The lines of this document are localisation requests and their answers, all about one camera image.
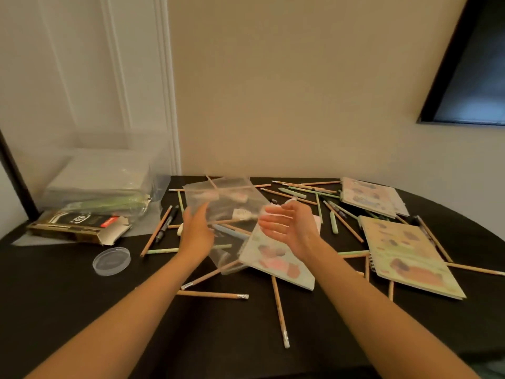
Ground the person's right hand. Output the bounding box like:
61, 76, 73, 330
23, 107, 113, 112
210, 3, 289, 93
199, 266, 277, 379
258, 200, 322, 262

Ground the person's left hand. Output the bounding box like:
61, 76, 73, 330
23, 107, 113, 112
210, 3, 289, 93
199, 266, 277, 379
177, 201, 216, 261

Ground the blue puppy notebook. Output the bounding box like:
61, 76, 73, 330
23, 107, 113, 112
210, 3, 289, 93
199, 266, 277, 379
238, 215, 322, 292

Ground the clear tube of green pens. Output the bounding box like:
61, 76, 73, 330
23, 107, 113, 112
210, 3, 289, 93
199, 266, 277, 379
61, 193, 153, 217

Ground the white dotted notebook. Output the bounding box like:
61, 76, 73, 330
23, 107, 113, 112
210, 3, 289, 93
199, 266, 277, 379
49, 153, 150, 190

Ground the yellow brown dog notebook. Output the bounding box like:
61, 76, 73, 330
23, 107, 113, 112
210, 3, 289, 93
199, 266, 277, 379
359, 215, 467, 301

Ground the black gold pen box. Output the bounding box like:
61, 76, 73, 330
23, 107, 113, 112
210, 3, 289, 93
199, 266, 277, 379
26, 211, 132, 246

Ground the clear plastic storage bin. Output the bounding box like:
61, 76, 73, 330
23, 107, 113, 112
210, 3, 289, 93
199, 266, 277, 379
14, 129, 174, 217

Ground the person's left forearm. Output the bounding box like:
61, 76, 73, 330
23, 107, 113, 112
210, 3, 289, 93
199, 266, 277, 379
23, 250, 206, 379

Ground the person's right forearm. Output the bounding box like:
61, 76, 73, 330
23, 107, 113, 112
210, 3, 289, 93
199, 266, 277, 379
304, 242, 480, 379

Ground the round clear plastic lid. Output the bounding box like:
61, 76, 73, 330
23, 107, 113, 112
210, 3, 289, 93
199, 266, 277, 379
92, 246, 132, 277

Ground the black framed panel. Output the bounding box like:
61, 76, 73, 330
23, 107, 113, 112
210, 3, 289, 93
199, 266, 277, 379
0, 128, 40, 222

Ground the black wall television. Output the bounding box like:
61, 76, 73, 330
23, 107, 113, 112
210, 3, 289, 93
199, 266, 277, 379
417, 0, 505, 126

